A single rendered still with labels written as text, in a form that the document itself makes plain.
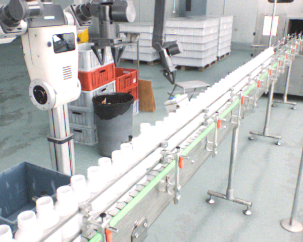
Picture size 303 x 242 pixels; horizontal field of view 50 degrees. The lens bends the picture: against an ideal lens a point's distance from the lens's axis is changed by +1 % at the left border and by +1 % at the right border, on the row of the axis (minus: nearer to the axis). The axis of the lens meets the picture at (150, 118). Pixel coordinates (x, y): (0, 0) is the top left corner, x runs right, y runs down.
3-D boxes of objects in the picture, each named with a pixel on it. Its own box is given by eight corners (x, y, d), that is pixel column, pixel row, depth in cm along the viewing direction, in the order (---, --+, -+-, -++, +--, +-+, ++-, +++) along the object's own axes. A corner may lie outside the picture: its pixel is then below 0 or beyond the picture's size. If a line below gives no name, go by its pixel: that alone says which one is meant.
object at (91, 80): (89, 91, 353) (88, 71, 346) (59, 87, 368) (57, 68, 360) (116, 79, 406) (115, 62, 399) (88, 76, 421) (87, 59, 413)
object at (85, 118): (92, 129, 368) (90, 111, 360) (62, 124, 383) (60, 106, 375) (117, 113, 421) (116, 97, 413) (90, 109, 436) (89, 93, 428)
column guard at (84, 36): (83, 50, 1086) (80, 16, 1048) (74, 49, 1105) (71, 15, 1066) (90, 49, 1119) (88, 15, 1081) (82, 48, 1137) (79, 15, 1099)
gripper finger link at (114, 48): (116, 69, 110) (115, 41, 107) (99, 67, 113) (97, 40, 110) (127, 65, 115) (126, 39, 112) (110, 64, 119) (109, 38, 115)
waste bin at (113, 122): (120, 165, 334) (118, 106, 312) (86, 155, 355) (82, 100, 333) (143, 148, 371) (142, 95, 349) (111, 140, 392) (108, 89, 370)
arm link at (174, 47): (155, 35, 174) (152, 44, 168) (174, 28, 168) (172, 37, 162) (164, 52, 180) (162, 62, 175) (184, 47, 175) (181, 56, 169)
